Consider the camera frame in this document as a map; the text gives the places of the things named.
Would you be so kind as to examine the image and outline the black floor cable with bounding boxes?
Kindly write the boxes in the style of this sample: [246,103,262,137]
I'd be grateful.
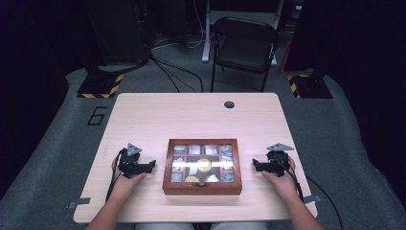
[148,55,205,94]

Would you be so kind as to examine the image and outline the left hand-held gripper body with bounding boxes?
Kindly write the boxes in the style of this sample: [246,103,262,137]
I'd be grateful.
[117,143,144,179]

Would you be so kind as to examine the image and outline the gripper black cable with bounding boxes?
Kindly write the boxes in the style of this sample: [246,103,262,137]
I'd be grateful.
[104,148,127,203]
[274,155,345,230]

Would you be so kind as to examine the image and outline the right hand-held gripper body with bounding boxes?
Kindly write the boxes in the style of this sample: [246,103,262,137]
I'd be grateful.
[266,142,295,177]

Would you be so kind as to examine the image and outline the person's right hand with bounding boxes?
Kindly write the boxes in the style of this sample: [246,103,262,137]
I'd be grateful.
[261,156,300,199]

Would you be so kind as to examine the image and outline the white metal desk frame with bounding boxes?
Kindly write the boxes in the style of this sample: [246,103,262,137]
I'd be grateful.
[201,0,285,67]

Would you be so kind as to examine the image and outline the grey floor mat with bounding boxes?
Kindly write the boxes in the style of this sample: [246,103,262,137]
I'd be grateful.
[0,47,406,230]

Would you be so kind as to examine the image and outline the wooden box with glass lid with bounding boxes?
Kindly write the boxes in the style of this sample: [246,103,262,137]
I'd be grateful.
[162,138,243,196]

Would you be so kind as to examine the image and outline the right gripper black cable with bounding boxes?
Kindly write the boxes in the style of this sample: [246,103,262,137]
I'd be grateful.
[274,155,345,230]

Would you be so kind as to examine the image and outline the person's left hand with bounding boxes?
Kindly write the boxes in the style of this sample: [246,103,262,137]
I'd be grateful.
[110,156,147,199]

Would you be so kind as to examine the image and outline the striped black stand base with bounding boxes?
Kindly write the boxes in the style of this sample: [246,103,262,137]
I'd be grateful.
[77,73,124,100]
[285,73,333,100]

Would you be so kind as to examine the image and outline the person's legs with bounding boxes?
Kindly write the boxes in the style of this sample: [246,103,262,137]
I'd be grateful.
[133,221,269,230]

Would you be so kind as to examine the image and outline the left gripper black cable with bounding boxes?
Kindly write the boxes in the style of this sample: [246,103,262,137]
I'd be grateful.
[104,148,127,203]

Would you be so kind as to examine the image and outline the black equipment cabinet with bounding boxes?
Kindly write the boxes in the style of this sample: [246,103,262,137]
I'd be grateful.
[79,0,151,66]

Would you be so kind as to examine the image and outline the white floor cables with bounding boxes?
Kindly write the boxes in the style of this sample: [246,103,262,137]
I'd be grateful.
[151,30,207,52]

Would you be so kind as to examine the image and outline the grey tape piece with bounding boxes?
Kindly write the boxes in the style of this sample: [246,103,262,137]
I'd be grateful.
[67,196,92,210]
[303,194,322,205]

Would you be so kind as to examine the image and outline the black folding chair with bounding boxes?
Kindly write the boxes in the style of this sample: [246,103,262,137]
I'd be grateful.
[210,16,280,93]

